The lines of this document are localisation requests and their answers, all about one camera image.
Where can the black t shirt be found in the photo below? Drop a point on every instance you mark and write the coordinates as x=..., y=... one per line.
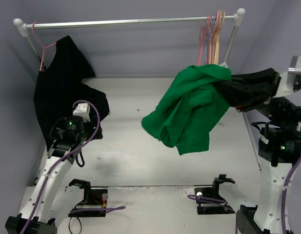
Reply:
x=61, y=85

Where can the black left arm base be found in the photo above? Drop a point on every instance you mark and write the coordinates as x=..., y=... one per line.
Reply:
x=94, y=197

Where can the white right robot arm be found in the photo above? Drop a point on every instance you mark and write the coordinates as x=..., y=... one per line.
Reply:
x=279, y=147

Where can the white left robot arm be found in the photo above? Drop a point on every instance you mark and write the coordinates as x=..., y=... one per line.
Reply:
x=42, y=214

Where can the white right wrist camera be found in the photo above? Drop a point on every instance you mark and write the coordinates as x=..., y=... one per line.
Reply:
x=291, y=80

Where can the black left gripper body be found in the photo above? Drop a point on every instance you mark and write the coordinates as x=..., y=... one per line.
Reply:
x=97, y=133

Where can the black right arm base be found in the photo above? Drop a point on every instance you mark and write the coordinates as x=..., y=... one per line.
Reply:
x=208, y=200

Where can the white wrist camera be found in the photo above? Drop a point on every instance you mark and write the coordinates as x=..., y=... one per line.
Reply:
x=83, y=110
x=291, y=80

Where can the green t shirt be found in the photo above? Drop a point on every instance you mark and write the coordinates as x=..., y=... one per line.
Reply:
x=189, y=109

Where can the beige plastic hanger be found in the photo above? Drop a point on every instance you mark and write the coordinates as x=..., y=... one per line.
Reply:
x=217, y=38

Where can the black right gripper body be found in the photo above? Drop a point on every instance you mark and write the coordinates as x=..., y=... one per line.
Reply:
x=272, y=86

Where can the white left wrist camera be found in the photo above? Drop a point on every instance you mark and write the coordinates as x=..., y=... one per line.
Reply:
x=83, y=110

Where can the blue wire hanger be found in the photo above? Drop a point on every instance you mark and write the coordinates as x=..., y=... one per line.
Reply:
x=206, y=47

